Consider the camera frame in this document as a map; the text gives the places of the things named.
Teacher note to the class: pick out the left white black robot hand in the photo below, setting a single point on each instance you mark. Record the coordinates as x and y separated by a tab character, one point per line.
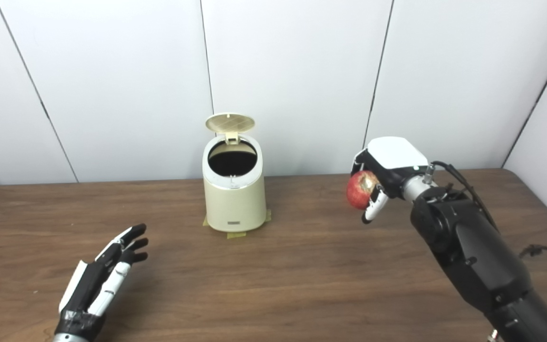
88	285

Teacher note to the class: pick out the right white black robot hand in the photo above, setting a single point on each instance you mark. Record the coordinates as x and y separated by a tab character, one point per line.
394	156

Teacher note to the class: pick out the red apple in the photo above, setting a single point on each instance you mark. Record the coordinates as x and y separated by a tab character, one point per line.
360	190

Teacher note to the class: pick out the round cream bin lid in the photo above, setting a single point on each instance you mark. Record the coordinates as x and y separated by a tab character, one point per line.
230	122

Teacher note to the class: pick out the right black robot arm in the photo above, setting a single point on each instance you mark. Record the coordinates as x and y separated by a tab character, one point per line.
477	251

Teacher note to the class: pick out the cream-colored bin body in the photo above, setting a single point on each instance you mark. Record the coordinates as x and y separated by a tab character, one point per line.
235	204

